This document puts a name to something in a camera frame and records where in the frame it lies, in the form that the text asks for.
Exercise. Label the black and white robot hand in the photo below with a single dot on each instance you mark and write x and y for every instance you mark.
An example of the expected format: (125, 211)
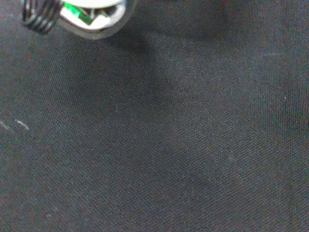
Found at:
(101, 21)

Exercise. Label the black cloth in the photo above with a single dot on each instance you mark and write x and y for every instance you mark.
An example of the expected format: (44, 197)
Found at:
(169, 135)

